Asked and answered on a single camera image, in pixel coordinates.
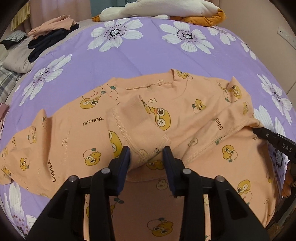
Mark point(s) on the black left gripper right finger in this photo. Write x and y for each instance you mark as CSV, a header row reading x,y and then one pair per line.
x,y
174,172

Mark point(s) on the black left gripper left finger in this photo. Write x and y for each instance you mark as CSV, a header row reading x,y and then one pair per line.
x,y
118,171

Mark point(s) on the orange duck print shirt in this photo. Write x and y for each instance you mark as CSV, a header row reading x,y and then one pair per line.
x,y
207,123

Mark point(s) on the purple floral bed cover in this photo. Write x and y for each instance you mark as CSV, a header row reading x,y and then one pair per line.
x,y
130,48

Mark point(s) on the pink crumpled garment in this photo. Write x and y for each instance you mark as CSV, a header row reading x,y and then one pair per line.
x,y
3,110

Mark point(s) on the grey plaid blanket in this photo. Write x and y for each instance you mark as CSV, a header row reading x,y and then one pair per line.
x,y
8,80

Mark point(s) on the dark navy garment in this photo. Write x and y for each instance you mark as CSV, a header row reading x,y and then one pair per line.
x,y
43,42

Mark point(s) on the grey pillow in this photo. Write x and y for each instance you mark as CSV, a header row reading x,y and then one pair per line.
x,y
17,58

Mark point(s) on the folded orange garment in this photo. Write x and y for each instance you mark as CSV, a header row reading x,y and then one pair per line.
x,y
61,22

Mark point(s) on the white goose plush toy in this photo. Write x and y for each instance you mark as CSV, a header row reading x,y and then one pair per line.
x,y
202,13

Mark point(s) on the pink and blue curtain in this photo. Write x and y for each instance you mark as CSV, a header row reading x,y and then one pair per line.
x,y
78,10

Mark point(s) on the white wall socket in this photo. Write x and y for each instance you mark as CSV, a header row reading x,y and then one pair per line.
x,y
286,36

